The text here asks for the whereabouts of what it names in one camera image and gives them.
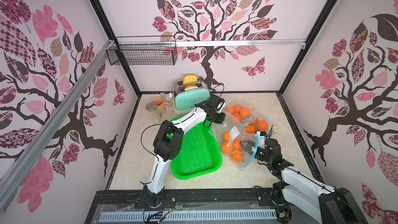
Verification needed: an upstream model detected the green plastic basket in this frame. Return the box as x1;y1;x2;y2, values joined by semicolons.
171;121;222;180

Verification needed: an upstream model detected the clear blue-zip bag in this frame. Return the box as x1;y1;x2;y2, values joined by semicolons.
215;121;264;172

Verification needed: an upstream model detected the mint green toaster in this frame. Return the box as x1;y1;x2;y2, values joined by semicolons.
172;76;210;115

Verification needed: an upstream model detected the black wire wall basket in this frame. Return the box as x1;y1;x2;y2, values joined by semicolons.
106;34;177;66

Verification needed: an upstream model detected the clear glass jar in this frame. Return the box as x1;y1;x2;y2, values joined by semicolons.
152;109;162;124

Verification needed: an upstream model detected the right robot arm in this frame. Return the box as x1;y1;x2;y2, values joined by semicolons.
254;131;368;224

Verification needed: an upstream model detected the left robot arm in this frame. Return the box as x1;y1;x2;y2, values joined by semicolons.
143;94;226;207

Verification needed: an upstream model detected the aluminium rail bar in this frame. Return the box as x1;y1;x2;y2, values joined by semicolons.
1;40;115;211

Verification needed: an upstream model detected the clear green-strip bag of oranges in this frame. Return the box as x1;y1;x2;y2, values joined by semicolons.
225;101;277;134

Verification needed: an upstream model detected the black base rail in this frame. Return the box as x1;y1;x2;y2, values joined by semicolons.
87;187;294;218

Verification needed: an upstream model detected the yellow toast slice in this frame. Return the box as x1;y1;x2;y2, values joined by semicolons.
183;74;199;85

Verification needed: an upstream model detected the pink ceramic mug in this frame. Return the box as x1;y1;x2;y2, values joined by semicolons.
151;97;170;113

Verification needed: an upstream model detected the white slotted cable duct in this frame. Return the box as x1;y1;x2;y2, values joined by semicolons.
97;209;277;224

